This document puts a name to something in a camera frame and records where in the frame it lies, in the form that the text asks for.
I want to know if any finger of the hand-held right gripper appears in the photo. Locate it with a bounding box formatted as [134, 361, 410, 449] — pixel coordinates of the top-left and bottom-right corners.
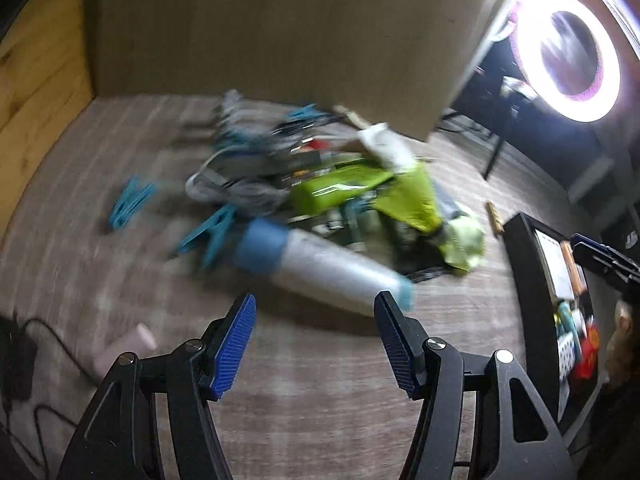
[570, 232, 640, 271]
[590, 259, 640, 293]

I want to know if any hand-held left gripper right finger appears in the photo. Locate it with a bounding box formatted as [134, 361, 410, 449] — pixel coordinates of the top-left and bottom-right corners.
[374, 290, 581, 480]

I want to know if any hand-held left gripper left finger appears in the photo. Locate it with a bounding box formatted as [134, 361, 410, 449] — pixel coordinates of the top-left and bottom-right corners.
[55, 292, 258, 480]

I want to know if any black container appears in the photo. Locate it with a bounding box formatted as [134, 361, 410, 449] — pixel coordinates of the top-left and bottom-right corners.
[502, 212, 608, 436]

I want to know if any clear bottle with blue cap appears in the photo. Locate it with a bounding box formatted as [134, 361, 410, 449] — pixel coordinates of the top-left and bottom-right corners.
[232, 217, 416, 318]

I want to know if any person's right hand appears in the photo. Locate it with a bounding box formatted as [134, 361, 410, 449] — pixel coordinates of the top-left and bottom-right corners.
[612, 297, 640, 386]

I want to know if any brown cardboard box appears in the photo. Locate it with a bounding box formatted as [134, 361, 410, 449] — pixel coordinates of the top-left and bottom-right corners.
[560, 240, 588, 296]

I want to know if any white flat box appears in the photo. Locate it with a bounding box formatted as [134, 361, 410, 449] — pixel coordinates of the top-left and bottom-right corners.
[532, 227, 576, 301]

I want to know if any red snack packet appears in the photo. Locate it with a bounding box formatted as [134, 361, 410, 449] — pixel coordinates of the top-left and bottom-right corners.
[572, 322, 601, 381]

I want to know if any cream squeeze tube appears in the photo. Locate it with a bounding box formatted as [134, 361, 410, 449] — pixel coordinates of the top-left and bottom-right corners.
[92, 322, 158, 378]

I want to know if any teal plastic clothespin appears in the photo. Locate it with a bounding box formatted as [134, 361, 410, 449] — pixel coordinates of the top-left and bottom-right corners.
[177, 204, 238, 266]
[215, 130, 271, 161]
[285, 104, 321, 123]

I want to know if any yellow-green crumpled bag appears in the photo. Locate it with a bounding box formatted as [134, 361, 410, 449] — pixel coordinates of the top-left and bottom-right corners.
[440, 210, 488, 276]

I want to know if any black light stand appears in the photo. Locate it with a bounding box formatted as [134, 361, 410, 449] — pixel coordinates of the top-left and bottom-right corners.
[480, 75, 531, 181]

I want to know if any large metal spring clamp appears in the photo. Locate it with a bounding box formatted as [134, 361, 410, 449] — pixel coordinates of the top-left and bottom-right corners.
[185, 152, 286, 206]

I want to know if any green plastic bag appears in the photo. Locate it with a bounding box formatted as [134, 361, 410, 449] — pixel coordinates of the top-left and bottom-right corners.
[290, 162, 443, 233]

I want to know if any blue plastic clothespin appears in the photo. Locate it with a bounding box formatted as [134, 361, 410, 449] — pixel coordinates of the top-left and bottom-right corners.
[107, 176, 158, 231]

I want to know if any white plastic charger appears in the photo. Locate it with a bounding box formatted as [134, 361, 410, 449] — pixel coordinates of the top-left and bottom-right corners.
[357, 122, 416, 168]

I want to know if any large cardboard box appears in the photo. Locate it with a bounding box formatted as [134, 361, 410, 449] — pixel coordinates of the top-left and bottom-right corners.
[92, 0, 501, 143]

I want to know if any wooden plank panel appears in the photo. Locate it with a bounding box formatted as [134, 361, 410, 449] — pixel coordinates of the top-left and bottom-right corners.
[0, 0, 96, 211]

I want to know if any black charger with cable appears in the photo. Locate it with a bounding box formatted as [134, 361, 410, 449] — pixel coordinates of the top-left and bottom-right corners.
[0, 317, 101, 480]

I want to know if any ring light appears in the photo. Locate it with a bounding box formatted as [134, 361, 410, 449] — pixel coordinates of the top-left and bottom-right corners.
[510, 0, 623, 123]

